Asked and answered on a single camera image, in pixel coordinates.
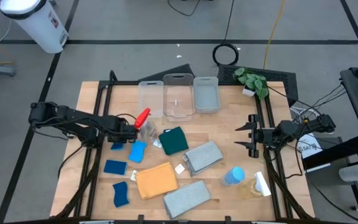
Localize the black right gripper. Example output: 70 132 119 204
234 114 276 159

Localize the red trigger clear spray bottle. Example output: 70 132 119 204
134 108 158 144

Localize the light blue wavy sponge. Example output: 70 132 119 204
127 140 148 164

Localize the dark blue rectangular sponge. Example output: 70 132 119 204
103 159 128 176

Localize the light blue capped bottle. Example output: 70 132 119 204
221 166 246 187

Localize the grey cloth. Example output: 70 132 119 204
175 140 224 177
163 180 212 220

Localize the dark green cloth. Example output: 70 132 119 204
152 126 190 156

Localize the white spray bottle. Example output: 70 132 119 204
239 170 272 200

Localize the orange cloth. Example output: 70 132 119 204
130 161 179 200

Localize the dark blue wavy sponge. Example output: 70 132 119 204
112 181 131 208

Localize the small clear plastic bin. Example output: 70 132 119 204
137 80 165 119

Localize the green plant in white pot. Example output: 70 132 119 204
232 67 270 101

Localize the right clear plastic bin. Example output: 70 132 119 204
193 76 222 114

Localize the white printed paper sheet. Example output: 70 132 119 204
296 133 323 159

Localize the black perforated panel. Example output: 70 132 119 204
216 64 300 108

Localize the large clear plastic bin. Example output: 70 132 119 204
162 73 197 123

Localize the white paper roll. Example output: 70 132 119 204
338 164 358 183

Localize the white trash can black rim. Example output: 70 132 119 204
0 0 70 54

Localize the black aluminium table frame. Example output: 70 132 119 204
50 70 316 224

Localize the black coiled floor cable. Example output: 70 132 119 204
212 0 240 67

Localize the yellow floor cable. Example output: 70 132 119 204
262 0 287 70

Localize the black looped floor cable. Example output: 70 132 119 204
167 0 201 17

